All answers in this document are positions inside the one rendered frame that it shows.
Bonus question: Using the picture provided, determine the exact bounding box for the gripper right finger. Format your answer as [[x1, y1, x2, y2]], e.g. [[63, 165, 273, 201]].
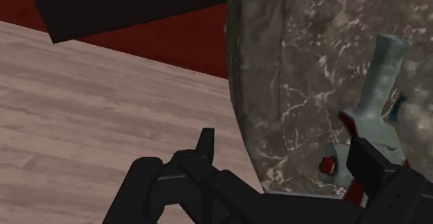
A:
[[346, 135, 433, 224]]

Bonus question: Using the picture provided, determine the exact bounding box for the red rug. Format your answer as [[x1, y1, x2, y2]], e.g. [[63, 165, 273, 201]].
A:
[[0, 0, 230, 80]]

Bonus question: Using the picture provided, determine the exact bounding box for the mottled grey rounded object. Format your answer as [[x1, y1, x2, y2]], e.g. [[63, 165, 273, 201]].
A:
[[393, 55, 433, 183]]

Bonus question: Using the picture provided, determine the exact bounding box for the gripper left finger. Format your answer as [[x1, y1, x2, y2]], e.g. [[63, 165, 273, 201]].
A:
[[101, 127, 269, 224]]

